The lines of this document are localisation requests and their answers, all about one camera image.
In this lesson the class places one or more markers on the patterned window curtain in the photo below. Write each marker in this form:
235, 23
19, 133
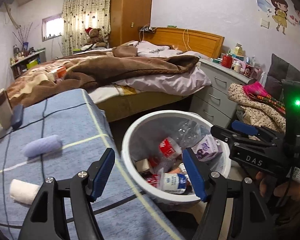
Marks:
79, 15

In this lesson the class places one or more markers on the white towel roll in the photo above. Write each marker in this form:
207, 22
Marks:
23, 192

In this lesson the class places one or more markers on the dark grey chair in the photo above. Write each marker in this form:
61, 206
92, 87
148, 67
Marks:
279, 70

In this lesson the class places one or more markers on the clear plastic bottle red label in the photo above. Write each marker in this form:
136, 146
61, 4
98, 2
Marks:
186, 134

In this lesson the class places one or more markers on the lavender foam roll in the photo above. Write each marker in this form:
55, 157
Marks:
42, 146

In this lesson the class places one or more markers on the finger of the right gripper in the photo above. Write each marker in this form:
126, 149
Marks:
262, 133
235, 138

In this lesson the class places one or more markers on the floral quilt pile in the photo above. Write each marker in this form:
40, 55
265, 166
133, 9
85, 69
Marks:
255, 113

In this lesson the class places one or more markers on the right human hand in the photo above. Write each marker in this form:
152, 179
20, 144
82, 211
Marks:
293, 191

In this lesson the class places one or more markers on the pink striped cloth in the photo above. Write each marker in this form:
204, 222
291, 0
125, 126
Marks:
257, 92

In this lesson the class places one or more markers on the red cartoon drink can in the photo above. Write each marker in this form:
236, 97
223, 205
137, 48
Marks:
159, 162

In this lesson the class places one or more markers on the purple milk carton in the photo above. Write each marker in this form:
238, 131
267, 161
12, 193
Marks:
208, 148

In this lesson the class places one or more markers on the brown teddy bear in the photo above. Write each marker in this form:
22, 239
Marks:
95, 37

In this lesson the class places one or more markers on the cartoon children wall sticker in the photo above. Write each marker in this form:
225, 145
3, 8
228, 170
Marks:
279, 12

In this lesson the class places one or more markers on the beige brown-lid cup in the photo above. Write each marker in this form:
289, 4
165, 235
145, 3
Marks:
5, 110

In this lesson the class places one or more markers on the wooden bed headboard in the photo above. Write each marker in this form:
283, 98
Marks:
202, 42

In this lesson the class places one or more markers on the brown fleece blanket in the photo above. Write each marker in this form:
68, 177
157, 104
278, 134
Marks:
91, 70

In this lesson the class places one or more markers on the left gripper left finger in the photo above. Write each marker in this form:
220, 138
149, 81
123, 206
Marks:
46, 218

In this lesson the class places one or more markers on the red jar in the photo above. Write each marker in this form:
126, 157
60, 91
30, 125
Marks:
227, 61

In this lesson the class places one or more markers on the dark blue glasses case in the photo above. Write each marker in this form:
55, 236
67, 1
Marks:
17, 116

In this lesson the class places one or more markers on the grey drawer nightstand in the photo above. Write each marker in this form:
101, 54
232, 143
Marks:
212, 102

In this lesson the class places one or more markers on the blue white milk pouch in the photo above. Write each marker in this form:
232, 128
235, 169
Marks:
172, 181

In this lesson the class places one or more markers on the wooden wardrobe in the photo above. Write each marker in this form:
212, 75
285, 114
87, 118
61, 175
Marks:
126, 18

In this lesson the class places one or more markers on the red packet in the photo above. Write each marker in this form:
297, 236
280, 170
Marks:
153, 180

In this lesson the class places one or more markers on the orange white box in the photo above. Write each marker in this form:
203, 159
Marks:
57, 73

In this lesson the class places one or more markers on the blue checked mat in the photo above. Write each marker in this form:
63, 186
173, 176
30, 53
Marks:
122, 212

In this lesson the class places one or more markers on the white trash bin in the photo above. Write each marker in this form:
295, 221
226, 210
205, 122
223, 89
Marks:
151, 152

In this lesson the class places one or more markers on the pink bed sheet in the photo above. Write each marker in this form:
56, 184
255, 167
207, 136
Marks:
179, 84

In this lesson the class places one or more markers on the cluttered side shelf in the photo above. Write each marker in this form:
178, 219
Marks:
21, 63

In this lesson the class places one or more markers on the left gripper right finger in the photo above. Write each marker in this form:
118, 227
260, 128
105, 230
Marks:
250, 218

